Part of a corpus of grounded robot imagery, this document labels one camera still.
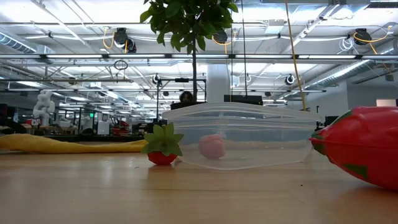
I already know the clear plastic tupperware container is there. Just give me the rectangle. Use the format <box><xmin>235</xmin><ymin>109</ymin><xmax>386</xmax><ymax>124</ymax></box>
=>
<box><xmin>161</xmin><ymin>101</ymin><xmax>324</xmax><ymax>171</ymax></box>

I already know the white robot figure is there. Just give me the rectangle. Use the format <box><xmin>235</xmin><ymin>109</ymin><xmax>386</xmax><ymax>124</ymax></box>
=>
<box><xmin>32</xmin><ymin>90</ymin><xmax>56</xmax><ymax>127</ymax></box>

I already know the black aluminium table frame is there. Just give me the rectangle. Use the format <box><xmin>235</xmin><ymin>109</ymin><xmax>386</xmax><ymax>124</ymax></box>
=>
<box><xmin>40</xmin><ymin>133</ymin><xmax>149</xmax><ymax>143</ymax></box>

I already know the black background workstation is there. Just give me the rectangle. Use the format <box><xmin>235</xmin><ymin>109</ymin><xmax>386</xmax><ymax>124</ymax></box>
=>
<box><xmin>323</xmin><ymin>115</ymin><xmax>340</xmax><ymax>129</ymax></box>

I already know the black mesh computer box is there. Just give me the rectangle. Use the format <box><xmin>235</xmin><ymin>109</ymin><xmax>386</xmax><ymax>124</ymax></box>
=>
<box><xmin>223</xmin><ymin>94</ymin><xmax>264</xmax><ymax>106</ymax></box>

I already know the yellow cable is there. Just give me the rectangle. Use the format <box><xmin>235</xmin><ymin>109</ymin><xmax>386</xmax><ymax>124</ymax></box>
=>
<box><xmin>284</xmin><ymin>0</ymin><xmax>308</xmax><ymax>112</ymax></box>

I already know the small red toy strawberry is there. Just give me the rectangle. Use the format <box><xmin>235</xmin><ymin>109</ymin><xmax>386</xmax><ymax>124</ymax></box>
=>
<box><xmin>141</xmin><ymin>122</ymin><xmax>185</xmax><ymax>166</ymax></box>

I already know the pink toy peach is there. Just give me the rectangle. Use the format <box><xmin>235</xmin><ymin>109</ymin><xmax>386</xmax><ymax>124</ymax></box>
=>
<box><xmin>198</xmin><ymin>133</ymin><xmax>226</xmax><ymax>161</ymax></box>

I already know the person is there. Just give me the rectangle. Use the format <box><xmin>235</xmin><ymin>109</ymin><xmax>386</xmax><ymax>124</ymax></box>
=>
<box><xmin>179</xmin><ymin>90</ymin><xmax>194</xmax><ymax>103</ymax></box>

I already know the green plant in black pot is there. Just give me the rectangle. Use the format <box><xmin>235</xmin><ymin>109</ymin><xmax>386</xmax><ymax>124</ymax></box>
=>
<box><xmin>139</xmin><ymin>0</ymin><xmax>239</xmax><ymax>110</ymax></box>

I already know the yellow cloth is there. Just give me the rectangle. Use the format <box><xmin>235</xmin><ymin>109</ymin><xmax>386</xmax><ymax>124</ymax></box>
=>
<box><xmin>0</xmin><ymin>133</ymin><xmax>149</xmax><ymax>155</ymax></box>

